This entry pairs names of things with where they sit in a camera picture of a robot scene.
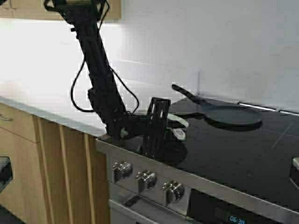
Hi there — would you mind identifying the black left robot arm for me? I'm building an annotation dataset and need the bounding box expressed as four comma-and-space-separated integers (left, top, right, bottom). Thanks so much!
43, 0, 187, 161

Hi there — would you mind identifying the stove knob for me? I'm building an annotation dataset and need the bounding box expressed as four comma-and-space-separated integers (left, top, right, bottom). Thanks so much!
112, 161, 133, 182
135, 170, 157, 193
162, 181, 185, 205

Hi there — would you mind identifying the wooden cabinet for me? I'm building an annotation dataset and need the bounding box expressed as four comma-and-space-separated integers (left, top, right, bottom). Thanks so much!
0, 104, 110, 224
0, 0, 121, 22

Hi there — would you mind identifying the wooden upper cabinet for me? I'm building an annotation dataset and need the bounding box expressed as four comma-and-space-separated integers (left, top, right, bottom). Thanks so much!
0, 0, 121, 22

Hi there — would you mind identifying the left stove knob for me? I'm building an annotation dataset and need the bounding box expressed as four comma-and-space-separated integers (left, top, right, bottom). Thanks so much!
112, 161, 133, 182

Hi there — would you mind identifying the stainless steel oven front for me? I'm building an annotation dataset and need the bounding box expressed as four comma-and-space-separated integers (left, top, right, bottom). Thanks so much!
96, 139, 299, 224

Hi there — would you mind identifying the middle stove knob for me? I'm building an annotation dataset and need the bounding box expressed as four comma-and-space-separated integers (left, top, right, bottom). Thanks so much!
135, 170, 157, 193

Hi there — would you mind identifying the wooden lower cabinet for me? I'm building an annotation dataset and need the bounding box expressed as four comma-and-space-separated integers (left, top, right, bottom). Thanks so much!
0, 104, 110, 224

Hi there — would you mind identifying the black flat griddle pan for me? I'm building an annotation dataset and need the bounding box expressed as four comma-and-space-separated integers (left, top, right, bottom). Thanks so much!
204, 105, 263, 131

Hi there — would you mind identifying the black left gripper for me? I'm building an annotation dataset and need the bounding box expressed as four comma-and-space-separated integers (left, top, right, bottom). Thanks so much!
120, 97, 189, 159

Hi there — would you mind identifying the right stove knob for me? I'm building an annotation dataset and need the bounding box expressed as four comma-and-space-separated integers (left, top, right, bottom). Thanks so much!
162, 181, 185, 205

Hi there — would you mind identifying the black glass cooktop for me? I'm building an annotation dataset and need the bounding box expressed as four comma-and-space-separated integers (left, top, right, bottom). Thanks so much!
112, 97, 299, 210

